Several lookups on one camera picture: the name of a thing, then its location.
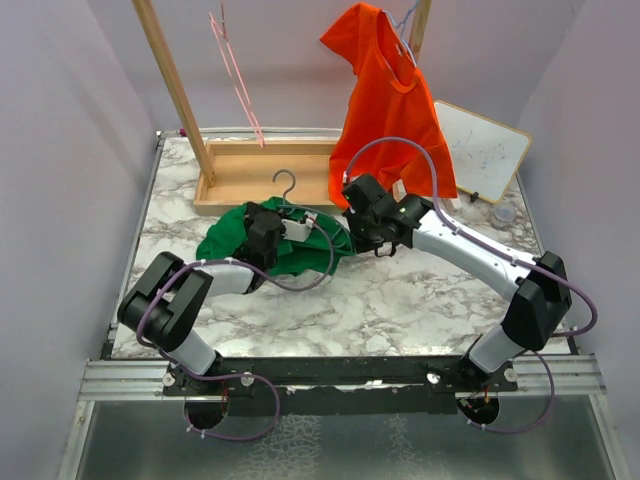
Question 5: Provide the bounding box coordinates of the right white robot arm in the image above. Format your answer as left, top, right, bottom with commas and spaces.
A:
342, 174, 572, 391

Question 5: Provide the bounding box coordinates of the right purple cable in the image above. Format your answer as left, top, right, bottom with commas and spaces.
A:
342, 137, 599, 435

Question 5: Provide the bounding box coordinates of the lilac hanger under orange shirt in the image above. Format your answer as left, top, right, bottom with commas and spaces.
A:
384, 0, 420, 66

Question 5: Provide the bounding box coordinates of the clear plastic cup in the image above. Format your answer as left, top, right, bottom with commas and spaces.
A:
491, 201, 518, 229

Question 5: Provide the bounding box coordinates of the green t shirt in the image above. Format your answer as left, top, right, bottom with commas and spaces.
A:
196, 197, 355, 276

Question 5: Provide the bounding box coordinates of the blue grey plastic hanger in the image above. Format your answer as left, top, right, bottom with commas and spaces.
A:
271, 168, 348, 236

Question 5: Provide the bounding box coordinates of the wooden clothes rack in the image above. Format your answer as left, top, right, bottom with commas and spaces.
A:
130, 0, 434, 217

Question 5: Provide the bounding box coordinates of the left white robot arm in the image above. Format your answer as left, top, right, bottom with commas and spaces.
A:
117, 202, 285, 395

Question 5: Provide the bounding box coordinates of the orange t shirt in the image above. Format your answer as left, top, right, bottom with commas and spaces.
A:
320, 2, 457, 208

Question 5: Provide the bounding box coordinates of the aluminium frame rail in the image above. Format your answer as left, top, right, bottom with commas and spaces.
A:
78, 354, 607, 402

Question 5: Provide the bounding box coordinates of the purple cable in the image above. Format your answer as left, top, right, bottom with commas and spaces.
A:
342, 137, 599, 435
135, 219, 336, 442

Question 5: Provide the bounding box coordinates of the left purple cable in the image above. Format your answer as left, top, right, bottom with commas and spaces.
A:
135, 219, 336, 442

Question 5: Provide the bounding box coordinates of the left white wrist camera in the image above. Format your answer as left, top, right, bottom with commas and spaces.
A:
282, 211, 317, 243

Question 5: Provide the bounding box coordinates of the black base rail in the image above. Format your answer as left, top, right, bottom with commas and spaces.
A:
163, 356, 518, 416

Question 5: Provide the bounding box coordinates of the pink wire hanger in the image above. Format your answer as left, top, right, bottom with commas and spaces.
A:
209, 1, 265, 148

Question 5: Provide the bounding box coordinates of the small whiteboard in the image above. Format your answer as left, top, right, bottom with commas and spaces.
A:
434, 101, 532, 204

